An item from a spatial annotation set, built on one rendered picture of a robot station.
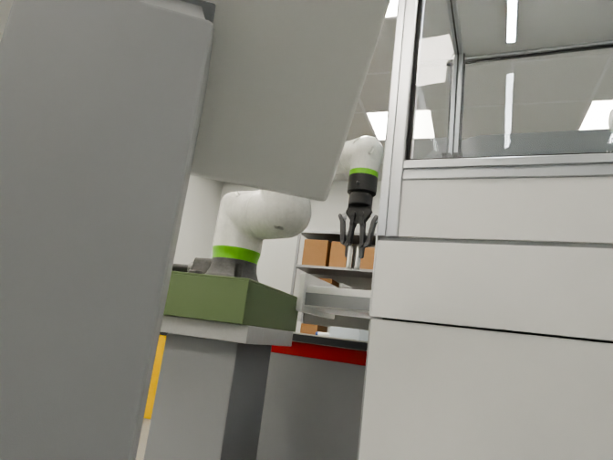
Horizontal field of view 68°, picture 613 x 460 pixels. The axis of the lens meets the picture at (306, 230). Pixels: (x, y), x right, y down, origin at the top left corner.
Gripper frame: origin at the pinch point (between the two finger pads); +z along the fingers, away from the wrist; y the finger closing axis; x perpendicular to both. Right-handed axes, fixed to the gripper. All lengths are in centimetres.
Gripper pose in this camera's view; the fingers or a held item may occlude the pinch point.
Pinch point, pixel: (353, 257)
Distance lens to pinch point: 141.5
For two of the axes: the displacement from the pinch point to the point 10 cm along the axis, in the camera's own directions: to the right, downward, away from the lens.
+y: -9.1, -0.4, 4.0
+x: -3.8, -2.5, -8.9
